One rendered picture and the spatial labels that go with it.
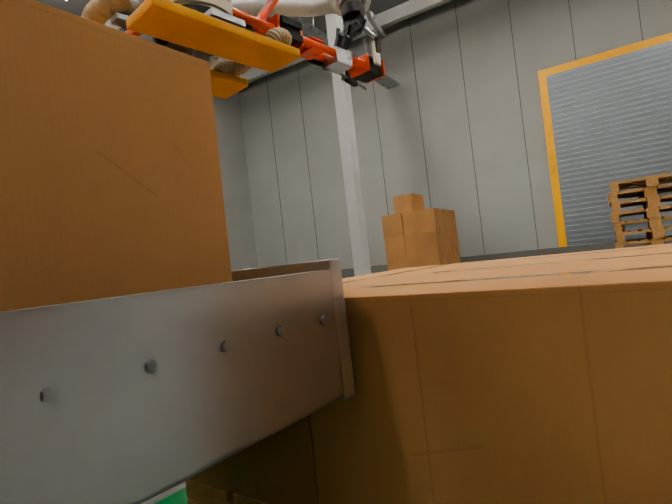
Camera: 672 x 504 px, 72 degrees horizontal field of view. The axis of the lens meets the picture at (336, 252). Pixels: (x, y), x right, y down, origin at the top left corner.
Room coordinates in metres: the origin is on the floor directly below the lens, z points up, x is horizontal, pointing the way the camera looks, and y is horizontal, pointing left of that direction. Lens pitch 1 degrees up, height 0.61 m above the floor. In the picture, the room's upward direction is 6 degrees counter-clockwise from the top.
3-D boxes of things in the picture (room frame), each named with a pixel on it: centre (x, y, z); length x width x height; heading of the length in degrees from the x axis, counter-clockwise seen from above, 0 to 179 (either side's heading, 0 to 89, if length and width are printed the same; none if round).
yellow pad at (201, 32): (0.90, 0.18, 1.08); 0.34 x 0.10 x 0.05; 138
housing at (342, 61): (1.31, -0.06, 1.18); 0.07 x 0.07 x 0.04; 48
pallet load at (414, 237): (8.67, -1.64, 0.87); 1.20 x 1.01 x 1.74; 148
